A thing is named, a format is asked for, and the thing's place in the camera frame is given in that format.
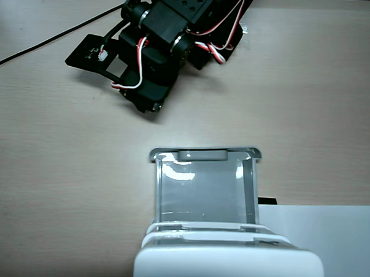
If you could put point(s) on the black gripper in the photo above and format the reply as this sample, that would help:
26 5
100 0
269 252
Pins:
150 92

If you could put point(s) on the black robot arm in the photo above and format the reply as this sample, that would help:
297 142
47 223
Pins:
178 9

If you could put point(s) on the grey translucent plastic drawer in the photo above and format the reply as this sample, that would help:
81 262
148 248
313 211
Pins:
201 191

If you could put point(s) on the small black block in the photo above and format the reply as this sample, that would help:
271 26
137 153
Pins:
267 201

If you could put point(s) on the white flat board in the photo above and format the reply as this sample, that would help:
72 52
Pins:
337 237

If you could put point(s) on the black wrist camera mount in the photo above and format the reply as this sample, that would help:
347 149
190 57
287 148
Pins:
84 52

